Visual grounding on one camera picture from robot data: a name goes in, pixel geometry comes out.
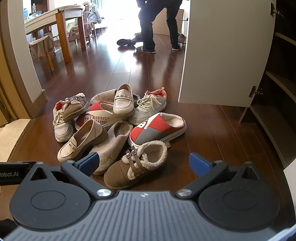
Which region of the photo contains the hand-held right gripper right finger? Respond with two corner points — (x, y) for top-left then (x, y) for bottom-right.
(175, 152), (266, 199)

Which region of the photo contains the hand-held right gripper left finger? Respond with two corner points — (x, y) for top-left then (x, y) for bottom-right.
(22, 152), (114, 198)

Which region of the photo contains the cream leather loafer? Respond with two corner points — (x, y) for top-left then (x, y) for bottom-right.
(113, 84), (135, 116)
(57, 119), (108, 163)

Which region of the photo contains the beige quilted slipper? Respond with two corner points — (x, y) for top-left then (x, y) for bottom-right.
(90, 89), (140, 109)
(89, 120), (134, 175)

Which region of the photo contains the brown fleece-lined boot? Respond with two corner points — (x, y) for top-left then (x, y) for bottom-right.
(62, 93), (90, 121)
(104, 141), (168, 190)

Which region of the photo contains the white sneaker pink lining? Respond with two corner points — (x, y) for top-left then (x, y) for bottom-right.
(129, 88), (167, 126)
(53, 100), (74, 142)

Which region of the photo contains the red grey white slipper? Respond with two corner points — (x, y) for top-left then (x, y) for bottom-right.
(75, 101), (130, 131)
(128, 113), (187, 149)

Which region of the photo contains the shoe cabinet with shelves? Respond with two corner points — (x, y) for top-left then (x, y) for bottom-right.
(239, 0), (296, 168)

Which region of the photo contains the black shoe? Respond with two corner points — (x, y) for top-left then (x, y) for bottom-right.
(117, 38), (137, 47)

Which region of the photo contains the chair with beige cushion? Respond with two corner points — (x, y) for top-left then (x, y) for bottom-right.
(28, 35), (56, 72)

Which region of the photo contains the wooden chair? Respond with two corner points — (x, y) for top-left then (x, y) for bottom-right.
(67, 6), (96, 44)

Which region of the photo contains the cardboard box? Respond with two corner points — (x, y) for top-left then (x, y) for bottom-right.
(151, 8), (185, 36)

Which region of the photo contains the grey puffy jacket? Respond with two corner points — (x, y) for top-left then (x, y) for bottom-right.
(83, 1), (102, 24)

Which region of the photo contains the wooden dining table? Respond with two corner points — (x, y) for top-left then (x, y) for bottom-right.
(24, 5), (87, 63)

